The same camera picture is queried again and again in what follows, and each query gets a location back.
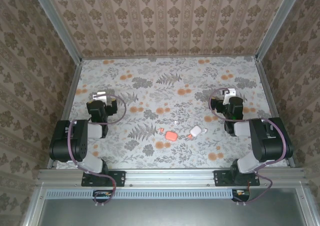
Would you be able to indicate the orange earbud charging case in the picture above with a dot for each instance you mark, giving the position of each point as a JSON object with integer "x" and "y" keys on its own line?
{"x": 171, "y": 135}

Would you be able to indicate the white earbud charging case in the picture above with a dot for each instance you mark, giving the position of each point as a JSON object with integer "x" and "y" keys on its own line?
{"x": 195, "y": 130}

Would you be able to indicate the aluminium mounting rail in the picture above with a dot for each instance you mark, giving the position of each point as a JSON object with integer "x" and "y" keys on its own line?
{"x": 170, "y": 178}

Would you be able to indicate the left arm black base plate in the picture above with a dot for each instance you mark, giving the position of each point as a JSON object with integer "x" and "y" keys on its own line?
{"x": 117, "y": 178}

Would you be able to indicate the small black electronics board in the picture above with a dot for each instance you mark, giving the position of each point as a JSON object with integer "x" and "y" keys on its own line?
{"x": 240, "y": 194}
{"x": 103, "y": 195}

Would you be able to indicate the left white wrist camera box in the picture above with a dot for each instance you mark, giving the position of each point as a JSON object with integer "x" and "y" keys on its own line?
{"x": 103, "y": 98}

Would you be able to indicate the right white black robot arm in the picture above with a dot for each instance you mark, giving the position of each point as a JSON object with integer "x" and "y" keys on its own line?
{"x": 270, "y": 145}

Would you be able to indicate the floral patterned table cover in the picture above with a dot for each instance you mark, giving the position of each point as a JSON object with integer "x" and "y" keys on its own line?
{"x": 150, "y": 70}

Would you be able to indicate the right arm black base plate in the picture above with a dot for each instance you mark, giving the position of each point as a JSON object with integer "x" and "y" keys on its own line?
{"x": 221, "y": 178}

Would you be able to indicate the grey metal sheet panel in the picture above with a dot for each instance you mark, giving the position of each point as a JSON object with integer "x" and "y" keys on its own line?
{"x": 162, "y": 213}

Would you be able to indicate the aluminium frame post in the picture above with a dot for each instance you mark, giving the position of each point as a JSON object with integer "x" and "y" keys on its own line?
{"x": 278, "y": 23}
{"x": 56, "y": 23}

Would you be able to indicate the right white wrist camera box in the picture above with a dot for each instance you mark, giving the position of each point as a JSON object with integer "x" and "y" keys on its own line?
{"x": 228, "y": 95}

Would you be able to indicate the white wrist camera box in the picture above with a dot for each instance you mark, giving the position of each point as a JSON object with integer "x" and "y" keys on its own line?
{"x": 228, "y": 95}
{"x": 103, "y": 98}

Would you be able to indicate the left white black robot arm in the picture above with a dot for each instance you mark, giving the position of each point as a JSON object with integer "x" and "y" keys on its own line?
{"x": 65, "y": 140}

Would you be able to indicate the aluminium side rail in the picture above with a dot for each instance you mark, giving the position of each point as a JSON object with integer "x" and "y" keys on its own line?
{"x": 265, "y": 85}
{"x": 66, "y": 110}

